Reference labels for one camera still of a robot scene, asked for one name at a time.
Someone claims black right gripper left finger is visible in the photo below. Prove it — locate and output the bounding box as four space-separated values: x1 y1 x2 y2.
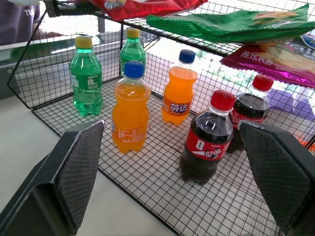
0 119 106 236

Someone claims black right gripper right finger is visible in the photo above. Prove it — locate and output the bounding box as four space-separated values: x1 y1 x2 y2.
237 119 315 236

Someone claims dark cola bottle red cap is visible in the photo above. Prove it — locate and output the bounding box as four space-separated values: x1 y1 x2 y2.
225 74 274 154
179 89 236 186

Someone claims orange Fanta bottle blue cap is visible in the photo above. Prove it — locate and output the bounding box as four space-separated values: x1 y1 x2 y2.
161 49 199 126
111 61 152 154

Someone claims green Sprite bottle yellow cap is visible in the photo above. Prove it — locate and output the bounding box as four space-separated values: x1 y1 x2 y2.
120 28 147 79
69 35 103 117

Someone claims magenta puffed food bag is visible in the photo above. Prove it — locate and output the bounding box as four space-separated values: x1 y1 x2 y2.
220 42 315 89

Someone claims blue and white snack bag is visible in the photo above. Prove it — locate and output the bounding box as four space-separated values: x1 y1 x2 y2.
286 31 315 61

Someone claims green chip bag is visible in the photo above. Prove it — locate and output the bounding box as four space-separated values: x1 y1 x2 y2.
146 3 315 46

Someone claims person in purple shirt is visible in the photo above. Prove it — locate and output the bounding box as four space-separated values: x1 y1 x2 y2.
0 0 62 46

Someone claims red snack bag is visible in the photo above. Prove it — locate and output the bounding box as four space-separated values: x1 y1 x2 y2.
89 0 209 21

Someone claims black wire mesh rack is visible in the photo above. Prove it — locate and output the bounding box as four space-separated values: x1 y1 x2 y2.
6 0 315 236

